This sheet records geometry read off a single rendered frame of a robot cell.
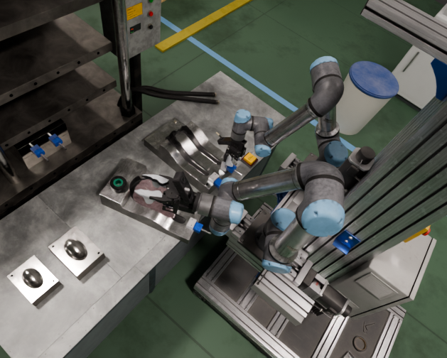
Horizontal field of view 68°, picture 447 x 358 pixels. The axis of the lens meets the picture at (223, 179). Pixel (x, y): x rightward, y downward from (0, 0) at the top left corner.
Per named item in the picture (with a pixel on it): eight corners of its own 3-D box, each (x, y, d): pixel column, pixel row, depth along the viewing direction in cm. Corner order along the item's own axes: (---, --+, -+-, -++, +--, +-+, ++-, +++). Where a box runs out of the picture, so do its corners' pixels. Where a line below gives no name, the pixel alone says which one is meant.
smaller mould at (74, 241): (105, 257, 160) (104, 252, 154) (79, 280, 152) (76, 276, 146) (78, 230, 164) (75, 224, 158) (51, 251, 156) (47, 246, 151)
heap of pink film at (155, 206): (187, 195, 179) (188, 188, 172) (172, 222, 169) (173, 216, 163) (144, 175, 180) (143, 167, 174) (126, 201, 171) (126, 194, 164)
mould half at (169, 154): (234, 170, 201) (239, 158, 189) (206, 197, 187) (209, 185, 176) (174, 123, 212) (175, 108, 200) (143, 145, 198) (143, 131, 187)
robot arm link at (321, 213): (288, 246, 143) (352, 180, 98) (285, 280, 135) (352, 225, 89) (261, 239, 142) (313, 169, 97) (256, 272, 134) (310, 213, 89)
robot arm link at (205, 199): (209, 208, 108) (214, 189, 113) (196, 204, 107) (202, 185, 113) (206, 220, 113) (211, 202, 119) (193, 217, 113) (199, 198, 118)
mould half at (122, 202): (207, 204, 185) (210, 194, 176) (187, 243, 171) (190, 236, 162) (128, 167, 188) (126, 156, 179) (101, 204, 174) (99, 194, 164)
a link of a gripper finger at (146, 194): (133, 206, 110) (161, 207, 112) (133, 195, 106) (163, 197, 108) (134, 198, 112) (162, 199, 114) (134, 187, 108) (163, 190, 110)
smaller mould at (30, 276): (61, 283, 150) (58, 280, 145) (35, 306, 143) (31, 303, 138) (38, 258, 154) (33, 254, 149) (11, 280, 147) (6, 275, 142)
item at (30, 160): (71, 142, 192) (65, 122, 177) (28, 169, 178) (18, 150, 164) (18, 94, 203) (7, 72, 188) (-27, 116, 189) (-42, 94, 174)
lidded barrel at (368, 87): (372, 123, 368) (407, 82, 318) (352, 145, 343) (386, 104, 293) (336, 97, 379) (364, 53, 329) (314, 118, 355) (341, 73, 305)
